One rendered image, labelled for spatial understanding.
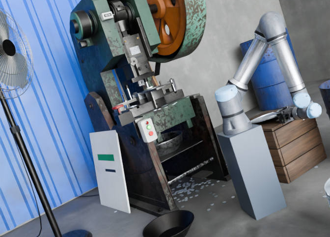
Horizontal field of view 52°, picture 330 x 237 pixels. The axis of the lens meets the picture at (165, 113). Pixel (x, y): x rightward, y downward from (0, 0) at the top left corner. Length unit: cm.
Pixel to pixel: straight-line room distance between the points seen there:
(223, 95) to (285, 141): 58
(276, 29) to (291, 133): 73
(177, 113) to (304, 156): 84
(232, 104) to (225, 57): 283
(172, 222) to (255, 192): 54
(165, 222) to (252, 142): 72
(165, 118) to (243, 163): 70
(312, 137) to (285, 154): 25
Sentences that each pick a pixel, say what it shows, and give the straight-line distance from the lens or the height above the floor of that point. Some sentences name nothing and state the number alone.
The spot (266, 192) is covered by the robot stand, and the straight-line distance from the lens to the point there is 182.
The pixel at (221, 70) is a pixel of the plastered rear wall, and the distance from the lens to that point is 442.
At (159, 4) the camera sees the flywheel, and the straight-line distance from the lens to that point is 259.
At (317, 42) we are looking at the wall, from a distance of 531.
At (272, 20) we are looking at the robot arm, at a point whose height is 92.
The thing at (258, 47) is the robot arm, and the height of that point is 82.
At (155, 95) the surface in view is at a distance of 226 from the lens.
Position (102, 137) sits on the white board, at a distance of 263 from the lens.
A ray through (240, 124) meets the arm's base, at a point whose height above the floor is 49.
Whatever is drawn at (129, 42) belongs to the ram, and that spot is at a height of 113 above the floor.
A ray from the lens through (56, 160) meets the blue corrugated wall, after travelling 334.
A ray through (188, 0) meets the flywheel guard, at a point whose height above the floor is 124.
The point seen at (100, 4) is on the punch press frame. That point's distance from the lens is 230.
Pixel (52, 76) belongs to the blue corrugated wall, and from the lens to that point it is 338.
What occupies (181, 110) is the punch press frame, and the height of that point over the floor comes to 58.
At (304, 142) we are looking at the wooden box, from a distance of 223.
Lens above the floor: 86
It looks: 7 degrees down
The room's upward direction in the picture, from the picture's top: 19 degrees counter-clockwise
